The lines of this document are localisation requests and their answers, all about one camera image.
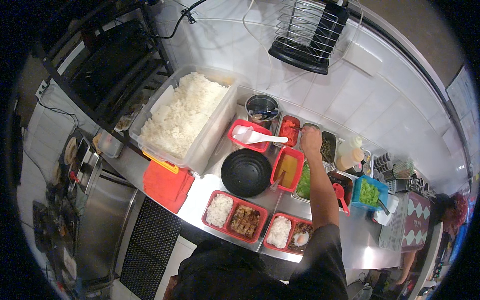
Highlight person's right hand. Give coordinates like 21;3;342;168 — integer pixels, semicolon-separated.
299;125;324;158

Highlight steel pan with red ginger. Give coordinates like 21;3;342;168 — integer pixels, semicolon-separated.
275;114;302;149

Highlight steel pan with dark greens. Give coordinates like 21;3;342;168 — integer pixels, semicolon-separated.
320;130;338;164

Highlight red container with yellow sauce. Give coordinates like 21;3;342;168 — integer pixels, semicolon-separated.
269;146;305;193

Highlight white squeeze bottle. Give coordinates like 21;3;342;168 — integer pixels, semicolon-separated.
338;135;364;158

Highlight white plastic rice spoon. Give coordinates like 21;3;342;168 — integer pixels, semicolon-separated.
232;125;289;145

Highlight orange sauce squeeze bottle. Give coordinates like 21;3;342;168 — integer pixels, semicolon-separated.
335;148;365;172

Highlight steel pot with utensils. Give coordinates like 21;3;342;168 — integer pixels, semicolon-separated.
244;93;280;125

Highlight steel pan with green lettuce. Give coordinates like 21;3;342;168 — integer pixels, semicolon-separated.
292;161;314;202

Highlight clear spoon in sauce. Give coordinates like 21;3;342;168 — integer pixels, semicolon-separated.
270;170;288;192

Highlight steel pan with dark sauce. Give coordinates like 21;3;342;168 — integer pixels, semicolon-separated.
326;169;355;211

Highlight small lidded jars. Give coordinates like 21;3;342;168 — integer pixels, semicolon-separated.
352;149;374;178

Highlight red rectangular container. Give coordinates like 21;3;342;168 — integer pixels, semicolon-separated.
227;119;273;154

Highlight red plastic ladle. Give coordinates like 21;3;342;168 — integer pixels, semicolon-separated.
332;182;351;217

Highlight black round bowl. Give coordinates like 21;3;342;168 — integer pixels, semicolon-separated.
220;148;273;199

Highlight stacks of small sauce cups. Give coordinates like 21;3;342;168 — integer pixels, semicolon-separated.
373;151;395;171

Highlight clear plastic rice tub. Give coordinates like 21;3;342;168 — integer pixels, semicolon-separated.
128;65;241;176

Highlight blue container with lettuce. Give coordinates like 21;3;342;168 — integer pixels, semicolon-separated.
351;175;389;211

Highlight bundle of chopsticks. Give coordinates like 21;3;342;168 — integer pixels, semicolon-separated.
391;158;415;179

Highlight red bento with egg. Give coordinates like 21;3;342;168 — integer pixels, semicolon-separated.
262;212;314;257

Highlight red bento with grilled meat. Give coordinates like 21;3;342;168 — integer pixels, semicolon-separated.
201;190;269;245

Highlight white plastic container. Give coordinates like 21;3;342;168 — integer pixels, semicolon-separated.
373;193;400;227

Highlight cutlery holder with utensils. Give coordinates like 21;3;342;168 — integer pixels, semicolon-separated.
385;175;438;200

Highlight heap of cooked white rice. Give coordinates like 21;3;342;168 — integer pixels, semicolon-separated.
139;72;230;160

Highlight stack of patterned trays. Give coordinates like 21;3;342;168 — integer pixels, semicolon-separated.
378;191;432;253

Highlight yellow lid clip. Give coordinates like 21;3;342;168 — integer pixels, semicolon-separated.
142;150;180;174

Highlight red tub lid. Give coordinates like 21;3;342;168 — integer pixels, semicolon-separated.
142;159;196;215

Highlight person's body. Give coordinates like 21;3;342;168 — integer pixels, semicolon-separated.
164;223;349;300

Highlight small clear lidded box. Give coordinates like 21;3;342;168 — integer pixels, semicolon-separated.
97;129;125;159

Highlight black perforated floor mat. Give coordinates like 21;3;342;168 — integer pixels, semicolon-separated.
119;196;183;300

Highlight black metal shelf rack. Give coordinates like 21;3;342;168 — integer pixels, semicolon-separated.
31;0;175;133

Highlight stainless steel cabinet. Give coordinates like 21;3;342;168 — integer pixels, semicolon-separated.
74;164;140;290

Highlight cluttered side counter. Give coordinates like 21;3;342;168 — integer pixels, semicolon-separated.
31;127;103;286

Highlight wire dish rack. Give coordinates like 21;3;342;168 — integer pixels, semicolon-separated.
268;0;350;75

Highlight papers on wall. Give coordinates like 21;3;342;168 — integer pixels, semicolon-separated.
445;65;480;151

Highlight black cable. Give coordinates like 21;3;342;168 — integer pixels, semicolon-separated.
153;0;209;40

